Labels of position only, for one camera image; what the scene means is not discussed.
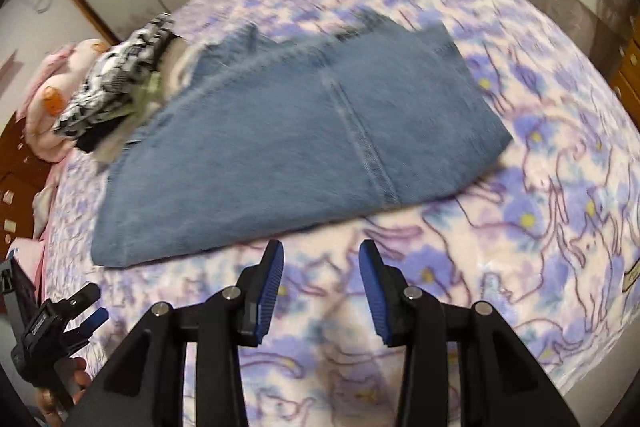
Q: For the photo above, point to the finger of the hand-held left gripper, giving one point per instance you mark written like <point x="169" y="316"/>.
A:
<point x="77" y="299"/>
<point x="92" y="319"/>

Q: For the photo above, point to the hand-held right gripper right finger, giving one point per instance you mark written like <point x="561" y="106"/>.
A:
<point x="375" y="287"/>

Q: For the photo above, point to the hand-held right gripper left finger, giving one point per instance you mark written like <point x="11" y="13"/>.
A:
<point x="267" y="287"/>

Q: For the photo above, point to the blue denim jacket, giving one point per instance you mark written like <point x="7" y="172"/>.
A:
<point x="300" y="132"/>

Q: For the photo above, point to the person's left hand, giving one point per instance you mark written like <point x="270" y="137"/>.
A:
<point x="81" y="377"/>

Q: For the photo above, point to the pink sheet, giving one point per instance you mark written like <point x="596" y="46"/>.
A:
<point x="30" y="257"/>

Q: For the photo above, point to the purple floral blanket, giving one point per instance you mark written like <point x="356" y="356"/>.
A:
<point x="500" y="257"/>

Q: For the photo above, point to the dark wooden nightstand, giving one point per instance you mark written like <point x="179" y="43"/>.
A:
<point x="20" y="172"/>

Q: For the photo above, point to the black folded garment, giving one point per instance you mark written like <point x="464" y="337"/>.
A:
<point x="95" y="139"/>

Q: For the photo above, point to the light green folded garment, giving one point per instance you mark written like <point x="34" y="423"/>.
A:
<point x="147" y="94"/>

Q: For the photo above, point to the black white printed shirt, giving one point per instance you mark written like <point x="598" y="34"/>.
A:
<point x="110" y="77"/>

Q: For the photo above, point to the wooden drawer cabinet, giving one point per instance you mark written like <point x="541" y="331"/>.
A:
<point x="627" y="82"/>

